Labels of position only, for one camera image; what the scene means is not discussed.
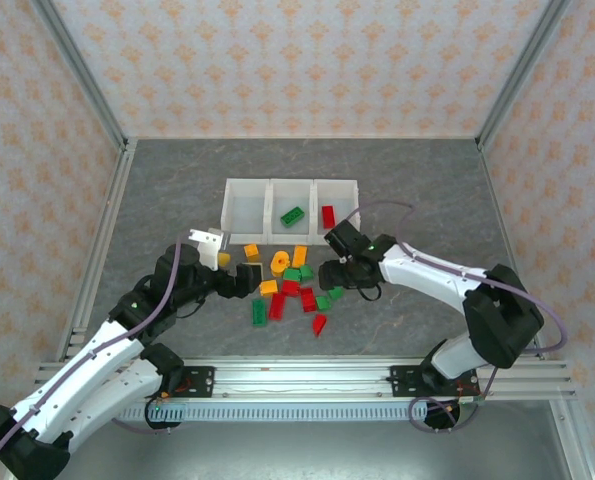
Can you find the orange lego brick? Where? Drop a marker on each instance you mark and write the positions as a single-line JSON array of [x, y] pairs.
[[223, 260], [299, 256], [250, 251], [268, 287]]

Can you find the orange round lego piece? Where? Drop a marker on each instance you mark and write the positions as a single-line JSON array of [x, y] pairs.
[[279, 262]]

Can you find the long green lego brick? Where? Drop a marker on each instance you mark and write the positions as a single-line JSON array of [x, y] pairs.
[[259, 312]]

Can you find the red sloped lego brick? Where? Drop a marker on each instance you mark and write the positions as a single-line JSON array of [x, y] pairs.
[[320, 325]]

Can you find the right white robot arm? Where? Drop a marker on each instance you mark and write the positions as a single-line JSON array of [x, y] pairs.
[[427, 272]]

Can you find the dark green lego brick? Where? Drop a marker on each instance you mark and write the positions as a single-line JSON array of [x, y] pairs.
[[293, 216]]

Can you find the aluminium front mounting beam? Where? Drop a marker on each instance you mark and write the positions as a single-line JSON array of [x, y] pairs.
[[302, 380]]

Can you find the aluminium side rail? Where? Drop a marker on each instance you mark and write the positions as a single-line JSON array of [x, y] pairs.
[[502, 220], [104, 235]]

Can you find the aluminium back rail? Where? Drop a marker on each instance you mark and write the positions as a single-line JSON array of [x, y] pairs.
[[302, 138]]

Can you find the aluminium frame post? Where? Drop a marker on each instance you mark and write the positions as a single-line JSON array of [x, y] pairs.
[[79, 70], [524, 70]]

